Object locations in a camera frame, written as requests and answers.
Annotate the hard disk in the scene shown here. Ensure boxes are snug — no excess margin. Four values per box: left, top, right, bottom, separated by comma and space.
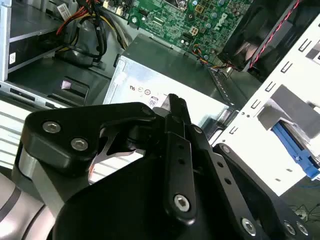
271, 119, 320, 181

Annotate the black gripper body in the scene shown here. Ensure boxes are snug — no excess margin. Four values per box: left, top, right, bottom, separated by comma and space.
52, 149, 242, 240

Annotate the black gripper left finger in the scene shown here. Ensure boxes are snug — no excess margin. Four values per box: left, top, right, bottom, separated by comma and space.
19, 93, 199, 227

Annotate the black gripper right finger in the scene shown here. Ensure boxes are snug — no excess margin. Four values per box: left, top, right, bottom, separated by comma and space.
187, 124, 312, 240

